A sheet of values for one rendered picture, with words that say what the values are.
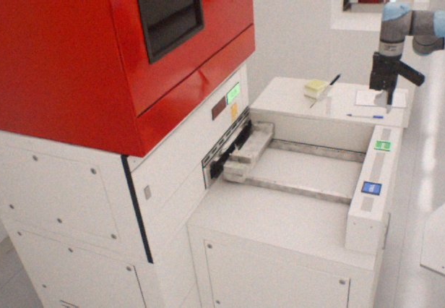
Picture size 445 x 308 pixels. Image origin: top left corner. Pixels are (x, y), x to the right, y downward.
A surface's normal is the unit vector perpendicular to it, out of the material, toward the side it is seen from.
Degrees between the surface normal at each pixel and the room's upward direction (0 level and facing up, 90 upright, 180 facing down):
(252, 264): 90
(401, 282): 0
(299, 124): 90
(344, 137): 90
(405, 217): 0
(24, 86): 90
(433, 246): 0
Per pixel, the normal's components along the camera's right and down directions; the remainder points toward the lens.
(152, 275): -0.40, 0.52
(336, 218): -0.08, -0.84
